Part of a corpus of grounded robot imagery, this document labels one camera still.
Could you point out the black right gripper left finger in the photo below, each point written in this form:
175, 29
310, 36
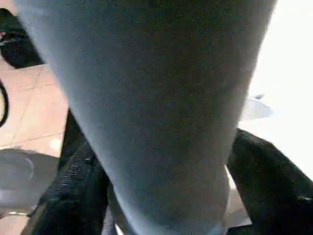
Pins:
73, 191

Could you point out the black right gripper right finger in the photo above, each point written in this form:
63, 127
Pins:
269, 186

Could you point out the white plastic table leg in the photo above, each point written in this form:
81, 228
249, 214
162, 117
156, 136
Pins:
159, 110

